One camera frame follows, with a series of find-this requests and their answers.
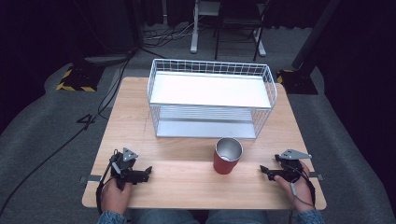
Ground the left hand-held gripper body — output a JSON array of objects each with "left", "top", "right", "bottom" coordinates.
[{"left": 108, "top": 147, "right": 148, "bottom": 191}]

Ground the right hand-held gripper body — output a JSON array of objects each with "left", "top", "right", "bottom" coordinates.
[{"left": 274, "top": 147, "right": 313, "bottom": 184}]

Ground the red cup with metal inside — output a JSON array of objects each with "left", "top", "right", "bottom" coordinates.
[{"left": 212, "top": 136, "right": 244, "bottom": 175}]

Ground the white wire shelf rack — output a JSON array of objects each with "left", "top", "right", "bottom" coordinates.
[{"left": 146, "top": 58, "right": 278, "bottom": 140}]

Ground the person's right hand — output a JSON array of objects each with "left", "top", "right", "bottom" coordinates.
[{"left": 274, "top": 161, "right": 315, "bottom": 214}]

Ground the person's left hand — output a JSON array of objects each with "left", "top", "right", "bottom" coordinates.
[{"left": 100, "top": 179, "right": 134, "bottom": 217}]

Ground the person's left leg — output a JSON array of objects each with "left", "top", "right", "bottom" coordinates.
[{"left": 128, "top": 208, "right": 201, "bottom": 224}]

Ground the person's leg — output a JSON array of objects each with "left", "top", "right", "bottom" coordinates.
[
  {"left": 205, "top": 209, "right": 271, "bottom": 224},
  {"left": 128, "top": 208, "right": 201, "bottom": 224}
]

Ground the person's right leg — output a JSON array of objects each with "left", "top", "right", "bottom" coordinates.
[{"left": 205, "top": 209, "right": 271, "bottom": 224}]

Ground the black yellow striped base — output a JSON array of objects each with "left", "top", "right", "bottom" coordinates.
[
  {"left": 276, "top": 67, "right": 319, "bottom": 95},
  {"left": 55, "top": 63, "right": 106, "bottom": 93}
]

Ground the black slanted pole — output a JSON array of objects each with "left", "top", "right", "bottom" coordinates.
[{"left": 290, "top": 0, "right": 343, "bottom": 70}]

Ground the black folding chair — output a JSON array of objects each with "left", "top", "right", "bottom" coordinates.
[{"left": 213, "top": 0, "right": 274, "bottom": 63}]

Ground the right hand-held gripper cable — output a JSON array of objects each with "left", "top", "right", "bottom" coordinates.
[{"left": 287, "top": 163, "right": 317, "bottom": 224}]

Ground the hand-held gripper cable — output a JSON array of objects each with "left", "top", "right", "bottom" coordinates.
[
  {"left": 94, "top": 148, "right": 120, "bottom": 217},
  {"left": 287, "top": 163, "right": 317, "bottom": 224}
]

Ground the left hand-held gripper cable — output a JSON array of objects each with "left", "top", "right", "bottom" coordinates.
[{"left": 94, "top": 148, "right": 120, "bottom": 217}]

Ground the long black floor cable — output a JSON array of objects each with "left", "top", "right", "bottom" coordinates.
[{"left": 0, "top": 46, "right": 138, "bottom": 217}]

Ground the bundle of floor cables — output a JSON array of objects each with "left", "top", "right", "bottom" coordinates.
[{"left": 142, "top": 21, "right": 194, "bottom": 49}]

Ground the white desk frame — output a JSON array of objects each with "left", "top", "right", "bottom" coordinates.
[{"left": 189, "top": 0, "right": 268, "bottom": 58}]

